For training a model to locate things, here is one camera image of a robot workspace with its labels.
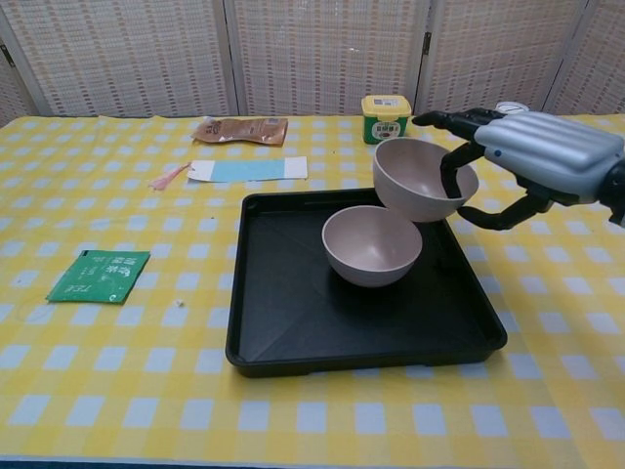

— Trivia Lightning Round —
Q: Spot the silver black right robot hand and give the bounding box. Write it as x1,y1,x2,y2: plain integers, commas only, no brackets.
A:
412,108,625,231

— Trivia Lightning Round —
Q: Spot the pale pink bowl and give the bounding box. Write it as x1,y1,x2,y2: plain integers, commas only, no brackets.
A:
320,205,424,288
372,137,480,225

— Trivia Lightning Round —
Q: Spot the black square plastic tray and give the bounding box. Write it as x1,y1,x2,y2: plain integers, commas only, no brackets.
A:
225,187,508,379

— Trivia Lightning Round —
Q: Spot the yellow green lidded tub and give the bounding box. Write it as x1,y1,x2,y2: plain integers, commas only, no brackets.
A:
360,95,413,146

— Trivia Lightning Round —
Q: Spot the woven folding screen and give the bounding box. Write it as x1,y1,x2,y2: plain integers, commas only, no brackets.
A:
0,0,625,119

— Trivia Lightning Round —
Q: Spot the blue white tasselled bookmark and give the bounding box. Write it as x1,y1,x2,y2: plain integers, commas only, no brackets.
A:
148,155,310,192

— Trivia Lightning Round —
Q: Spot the brown sauce pouch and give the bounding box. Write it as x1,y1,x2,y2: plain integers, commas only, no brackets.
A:
190,116,289,148

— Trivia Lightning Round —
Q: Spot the green tea packet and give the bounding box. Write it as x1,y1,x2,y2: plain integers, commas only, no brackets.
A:
46,249,151,305

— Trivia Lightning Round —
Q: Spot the yellow white checkered tablecloth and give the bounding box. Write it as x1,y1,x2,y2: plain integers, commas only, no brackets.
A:
0,113,625,465

